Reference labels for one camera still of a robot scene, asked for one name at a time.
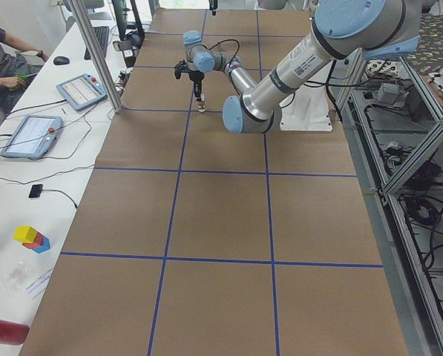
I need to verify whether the black keyboard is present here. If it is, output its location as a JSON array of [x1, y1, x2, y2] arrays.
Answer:
[[93, 26, 110, 58]]

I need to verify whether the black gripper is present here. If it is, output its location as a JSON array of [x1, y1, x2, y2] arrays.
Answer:
[[188, 70, 204, 102]]

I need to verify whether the near teach pendant tablet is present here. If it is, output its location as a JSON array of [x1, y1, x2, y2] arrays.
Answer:
[[0, 115, 63, 159]]

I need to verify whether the red cylinder bottle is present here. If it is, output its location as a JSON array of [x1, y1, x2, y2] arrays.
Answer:
[[0, 320, 30, 346]]

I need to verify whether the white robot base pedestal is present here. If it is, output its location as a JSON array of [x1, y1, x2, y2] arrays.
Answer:
[[279, 59, 337, 133]]

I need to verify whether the seated person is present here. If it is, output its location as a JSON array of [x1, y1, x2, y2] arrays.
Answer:
[[0, 28, 48, 126]]

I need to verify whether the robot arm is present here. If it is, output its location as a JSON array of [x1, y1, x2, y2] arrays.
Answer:
[[223, 1, 422, 134], [174, 30, 257, 104]]

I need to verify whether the far teach pendant tablet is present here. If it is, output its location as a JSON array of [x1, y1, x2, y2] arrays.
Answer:
[[56, 73, 107, 112]]

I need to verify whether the yellow toy block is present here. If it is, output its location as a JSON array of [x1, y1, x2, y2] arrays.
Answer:
[[13, 225, 38, 243]]

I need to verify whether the aluminium frame post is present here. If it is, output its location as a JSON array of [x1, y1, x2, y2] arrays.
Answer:
[[68, 0, 122, 113]]

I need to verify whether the teach pendant tablet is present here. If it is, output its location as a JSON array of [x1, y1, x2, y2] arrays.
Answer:
[[0, 115, 63, 159], [56, 73, 107, 112]]

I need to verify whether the white brass PPR ball valve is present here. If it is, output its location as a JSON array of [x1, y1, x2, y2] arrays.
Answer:
[[197, 94, 206, 113]]

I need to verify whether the red toy block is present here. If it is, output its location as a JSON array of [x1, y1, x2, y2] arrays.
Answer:
[[22, 232, 45, 250]]

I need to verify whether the blue toy block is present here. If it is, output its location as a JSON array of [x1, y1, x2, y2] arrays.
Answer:
[[32, 237, 50, 254]]

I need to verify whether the small black box device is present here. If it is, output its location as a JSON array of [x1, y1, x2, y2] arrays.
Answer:
[[28, 184, 43, 199]]

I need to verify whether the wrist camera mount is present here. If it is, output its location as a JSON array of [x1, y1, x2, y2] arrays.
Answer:
[[174, 60, 189, 80]]

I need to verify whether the black computer mouse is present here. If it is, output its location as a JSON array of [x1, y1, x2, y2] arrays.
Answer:
[[53, 56, 70, 66]]

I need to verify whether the aluminium frame rack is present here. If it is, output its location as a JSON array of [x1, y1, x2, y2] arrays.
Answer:
[[335, 54, 443, 355]]

